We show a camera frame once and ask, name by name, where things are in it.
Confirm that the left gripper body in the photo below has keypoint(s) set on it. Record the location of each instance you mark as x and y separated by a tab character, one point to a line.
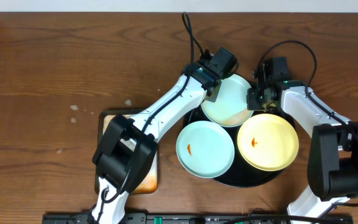
214	92

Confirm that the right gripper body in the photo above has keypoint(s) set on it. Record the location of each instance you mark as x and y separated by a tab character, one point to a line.
260	101

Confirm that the light blue plate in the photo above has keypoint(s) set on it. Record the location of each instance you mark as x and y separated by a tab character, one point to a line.
230	108
205	149

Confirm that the yellow plate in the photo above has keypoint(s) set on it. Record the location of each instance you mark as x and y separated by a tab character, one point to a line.
268	142

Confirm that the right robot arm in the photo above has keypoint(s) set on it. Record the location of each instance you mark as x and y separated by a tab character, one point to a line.
332	171

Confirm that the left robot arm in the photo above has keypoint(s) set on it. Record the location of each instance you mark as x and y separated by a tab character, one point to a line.
126	150

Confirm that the round black tray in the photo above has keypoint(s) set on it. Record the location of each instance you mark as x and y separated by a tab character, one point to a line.
240	173

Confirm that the rectangular soapy metal tray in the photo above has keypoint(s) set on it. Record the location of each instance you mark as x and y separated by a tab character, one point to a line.
150	183

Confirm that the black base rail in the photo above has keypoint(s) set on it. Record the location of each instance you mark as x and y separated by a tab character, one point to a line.
142	218

